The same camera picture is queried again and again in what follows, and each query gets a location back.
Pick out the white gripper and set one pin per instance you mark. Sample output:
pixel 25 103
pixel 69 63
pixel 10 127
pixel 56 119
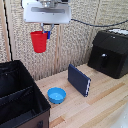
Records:
pixel 47 14

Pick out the red plastic cup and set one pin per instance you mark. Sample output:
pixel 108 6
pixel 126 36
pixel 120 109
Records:
pixel 39 41

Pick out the dark blue book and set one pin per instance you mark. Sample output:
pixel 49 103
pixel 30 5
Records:
pixel 78 80

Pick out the blue plastic bowl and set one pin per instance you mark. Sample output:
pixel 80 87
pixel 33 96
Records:
pixel 56 95

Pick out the black case with latch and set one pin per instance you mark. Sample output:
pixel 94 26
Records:
pixel 110 53

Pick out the black fabric storage box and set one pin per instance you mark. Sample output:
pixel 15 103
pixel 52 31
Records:
pixel 18 96

